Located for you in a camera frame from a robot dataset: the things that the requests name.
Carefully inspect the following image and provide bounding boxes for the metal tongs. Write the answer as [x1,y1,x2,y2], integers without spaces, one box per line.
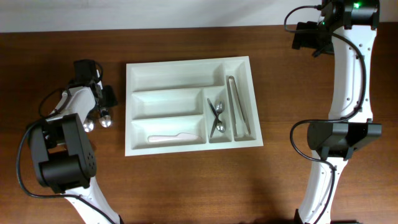
[227,76,251,138]

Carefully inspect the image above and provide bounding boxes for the small teaspoon bowl down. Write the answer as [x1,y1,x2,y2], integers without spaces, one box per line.
[206,97,227,134]

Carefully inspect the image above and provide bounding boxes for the pink plastic knife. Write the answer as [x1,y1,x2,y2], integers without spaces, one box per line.
[147,133,201,142]

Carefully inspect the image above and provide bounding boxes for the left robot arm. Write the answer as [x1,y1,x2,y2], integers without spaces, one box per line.
[22,59,123,223]

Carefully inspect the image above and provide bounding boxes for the large spoon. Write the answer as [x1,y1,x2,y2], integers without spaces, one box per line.
[83,118,95,133]
[98,108,112,128]

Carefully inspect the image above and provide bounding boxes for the white plastic cutlery tray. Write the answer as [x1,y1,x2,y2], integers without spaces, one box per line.
[125,56,264,156]

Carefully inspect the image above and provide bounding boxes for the small teaspoon bowl up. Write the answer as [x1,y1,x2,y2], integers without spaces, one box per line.
[209,101,226,139]

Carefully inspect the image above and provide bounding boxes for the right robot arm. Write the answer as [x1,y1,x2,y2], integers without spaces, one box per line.
[291,0,382,223]

